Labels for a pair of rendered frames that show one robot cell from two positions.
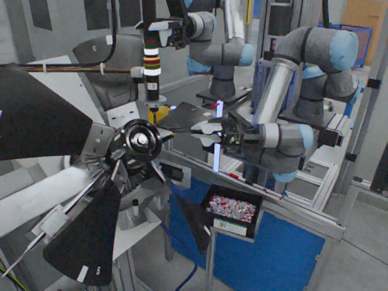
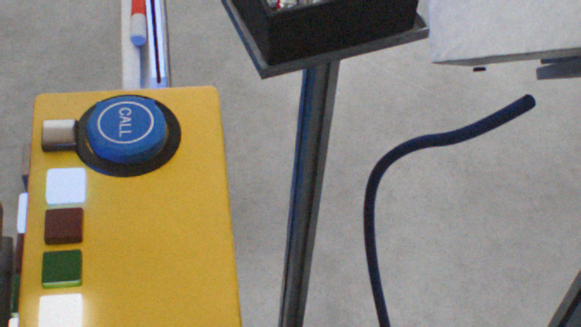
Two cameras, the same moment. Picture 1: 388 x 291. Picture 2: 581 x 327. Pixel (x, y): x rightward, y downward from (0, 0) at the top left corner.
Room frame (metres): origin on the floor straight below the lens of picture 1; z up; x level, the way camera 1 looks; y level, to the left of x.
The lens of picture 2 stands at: (1.34, 0.35, 1.44)
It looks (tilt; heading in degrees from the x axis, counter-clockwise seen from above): 51 degrees down; 221
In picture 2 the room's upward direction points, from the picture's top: 5 degrees clockwise
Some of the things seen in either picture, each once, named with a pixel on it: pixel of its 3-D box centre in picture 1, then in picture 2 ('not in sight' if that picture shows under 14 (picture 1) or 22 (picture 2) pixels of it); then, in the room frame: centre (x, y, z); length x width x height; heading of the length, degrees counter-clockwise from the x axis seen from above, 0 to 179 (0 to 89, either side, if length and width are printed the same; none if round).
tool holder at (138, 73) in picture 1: (149, 86); not in sight; (0.74, 0.12, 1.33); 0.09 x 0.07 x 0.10; 87
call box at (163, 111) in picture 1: (168, 119); (136, 260); (1.20, 0.13, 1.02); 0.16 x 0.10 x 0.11; 52
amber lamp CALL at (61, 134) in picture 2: not in sight; (60, 134); (1.20, 0.07, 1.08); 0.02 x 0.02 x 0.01; 52
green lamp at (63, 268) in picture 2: not in sight; (62, 268); (1.25, 0.14, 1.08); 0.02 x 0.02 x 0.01; 52
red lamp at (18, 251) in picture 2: not in sight; (26, 266); (1.25, 0.10, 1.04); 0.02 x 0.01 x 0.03; 52
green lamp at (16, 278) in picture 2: not in sight; (22, 308); (1.27, 0.12, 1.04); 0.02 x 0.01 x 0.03; 52
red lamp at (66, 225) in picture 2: not in sight; (64, 226); (1.23, 0.12, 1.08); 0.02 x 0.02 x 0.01; 52
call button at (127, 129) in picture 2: not in sight; (126, 131); (1.17, 0.09, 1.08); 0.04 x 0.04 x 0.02
